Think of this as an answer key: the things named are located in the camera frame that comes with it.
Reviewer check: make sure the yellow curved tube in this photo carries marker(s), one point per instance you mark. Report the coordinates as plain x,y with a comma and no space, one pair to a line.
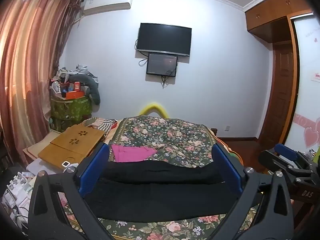
153,106

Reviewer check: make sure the wooden wardrobe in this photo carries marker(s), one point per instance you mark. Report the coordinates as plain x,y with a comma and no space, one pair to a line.
272,10

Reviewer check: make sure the green fabric storage box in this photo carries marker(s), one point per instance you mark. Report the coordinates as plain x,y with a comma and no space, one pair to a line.
71,108

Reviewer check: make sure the red box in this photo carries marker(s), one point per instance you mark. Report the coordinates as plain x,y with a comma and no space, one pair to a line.
76,86

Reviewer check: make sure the floral blanket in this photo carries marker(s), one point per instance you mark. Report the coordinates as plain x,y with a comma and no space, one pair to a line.
170,135

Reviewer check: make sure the wooden lap desk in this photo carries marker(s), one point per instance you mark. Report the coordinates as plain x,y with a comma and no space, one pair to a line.
72,142

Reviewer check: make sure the pink folded cloth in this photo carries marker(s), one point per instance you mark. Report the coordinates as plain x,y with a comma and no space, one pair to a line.
130,153

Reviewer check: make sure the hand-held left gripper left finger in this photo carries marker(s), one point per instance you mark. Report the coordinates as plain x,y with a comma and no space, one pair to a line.
95,170

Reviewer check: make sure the striped cloth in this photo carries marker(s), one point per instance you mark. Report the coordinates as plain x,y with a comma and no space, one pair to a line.
102,125

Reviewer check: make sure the pile of grey clothes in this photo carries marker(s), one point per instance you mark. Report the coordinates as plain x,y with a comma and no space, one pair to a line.
72,71

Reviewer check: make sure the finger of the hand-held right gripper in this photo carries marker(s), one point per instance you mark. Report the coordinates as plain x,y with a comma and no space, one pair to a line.
287,152

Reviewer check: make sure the white air conditioner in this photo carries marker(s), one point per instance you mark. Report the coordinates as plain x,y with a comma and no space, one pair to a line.
107,2

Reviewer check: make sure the brown wooden door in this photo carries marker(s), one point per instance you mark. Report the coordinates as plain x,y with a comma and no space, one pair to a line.
280,92

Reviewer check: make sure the black pants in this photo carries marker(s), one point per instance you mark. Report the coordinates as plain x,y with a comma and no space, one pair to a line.
160,192

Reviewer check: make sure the small black monitor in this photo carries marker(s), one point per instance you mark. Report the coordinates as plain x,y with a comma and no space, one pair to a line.
161,64

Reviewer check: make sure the grey long pillow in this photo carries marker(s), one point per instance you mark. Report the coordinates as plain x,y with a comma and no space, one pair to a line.
93,90

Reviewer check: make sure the black wall television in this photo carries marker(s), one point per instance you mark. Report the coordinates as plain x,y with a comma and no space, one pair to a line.
163,38

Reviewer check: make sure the small white device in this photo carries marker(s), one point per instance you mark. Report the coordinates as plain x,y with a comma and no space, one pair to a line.
66,164

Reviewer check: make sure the orange box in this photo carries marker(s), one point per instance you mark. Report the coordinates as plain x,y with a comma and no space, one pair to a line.
75,95

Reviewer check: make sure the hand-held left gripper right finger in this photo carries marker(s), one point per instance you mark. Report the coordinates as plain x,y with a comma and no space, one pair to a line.
226,170

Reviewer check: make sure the striped pink curtain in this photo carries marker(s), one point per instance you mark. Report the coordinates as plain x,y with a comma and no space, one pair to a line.
27,62

